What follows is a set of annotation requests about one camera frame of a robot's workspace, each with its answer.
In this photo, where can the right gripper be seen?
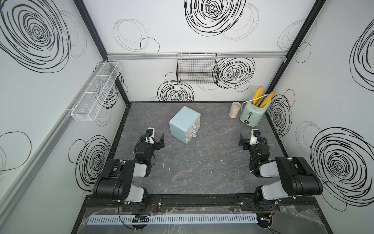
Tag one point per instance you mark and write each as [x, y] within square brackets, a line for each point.
[247, 143]

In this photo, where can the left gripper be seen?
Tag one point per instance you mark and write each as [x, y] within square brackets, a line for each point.
[156, 145]

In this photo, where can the light blue drawer cabinet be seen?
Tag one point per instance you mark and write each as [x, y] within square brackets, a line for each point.
[185, 124]

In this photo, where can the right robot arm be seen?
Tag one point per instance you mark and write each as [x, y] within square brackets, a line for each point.
[296, 177]

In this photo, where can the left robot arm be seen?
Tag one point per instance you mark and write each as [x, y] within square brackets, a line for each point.
[115, 180]

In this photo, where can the mint green toaster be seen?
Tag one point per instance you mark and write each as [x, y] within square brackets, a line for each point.
[252, 115]

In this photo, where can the clear jar with grains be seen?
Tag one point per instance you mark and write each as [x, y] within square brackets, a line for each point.
[234, 110]

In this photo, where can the yellow toast slice right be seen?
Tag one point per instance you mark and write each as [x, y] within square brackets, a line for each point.
[266, 100]

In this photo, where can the yellow toast slice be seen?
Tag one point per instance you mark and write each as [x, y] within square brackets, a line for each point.
[257, 95]
[266, 100]

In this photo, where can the yellow toast slice left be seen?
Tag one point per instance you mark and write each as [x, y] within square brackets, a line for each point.
[257, 95]

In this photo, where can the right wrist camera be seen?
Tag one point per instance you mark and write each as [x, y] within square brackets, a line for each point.
[255, 133]

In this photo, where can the white slotted cable duct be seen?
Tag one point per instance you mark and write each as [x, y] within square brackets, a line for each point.
[172, 219]

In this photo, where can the black wire wall basket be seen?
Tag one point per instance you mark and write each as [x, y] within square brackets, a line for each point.
[196, 68]

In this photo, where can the white mesh wall shelf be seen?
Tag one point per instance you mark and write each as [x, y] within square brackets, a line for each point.
[93, 99]

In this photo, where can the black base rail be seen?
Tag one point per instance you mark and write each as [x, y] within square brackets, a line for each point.
[158, 203]

